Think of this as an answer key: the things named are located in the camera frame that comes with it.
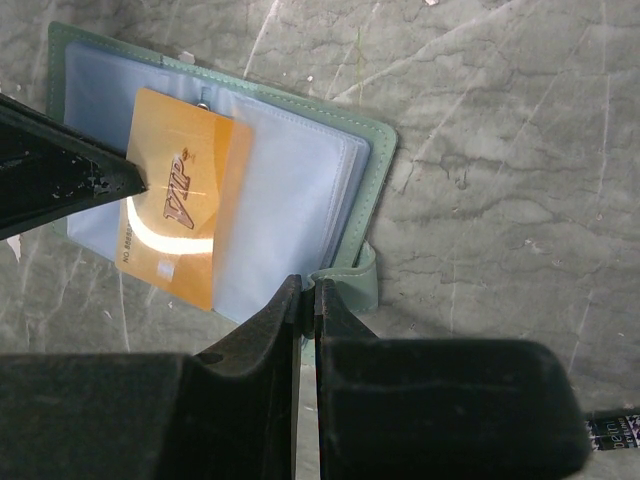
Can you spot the gold VIP credit card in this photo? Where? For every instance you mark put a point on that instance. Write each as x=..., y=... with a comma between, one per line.
x=192, y=162

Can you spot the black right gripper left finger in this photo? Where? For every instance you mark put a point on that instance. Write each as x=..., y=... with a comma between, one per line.
x=228, y=412

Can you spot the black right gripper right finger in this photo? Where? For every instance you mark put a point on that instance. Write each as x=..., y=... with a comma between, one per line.
x=439, y=409

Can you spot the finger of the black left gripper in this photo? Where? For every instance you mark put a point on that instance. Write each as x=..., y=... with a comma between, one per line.
x=49, y=170

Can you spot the green card holder book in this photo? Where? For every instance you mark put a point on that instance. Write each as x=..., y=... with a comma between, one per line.
x=313, y=180

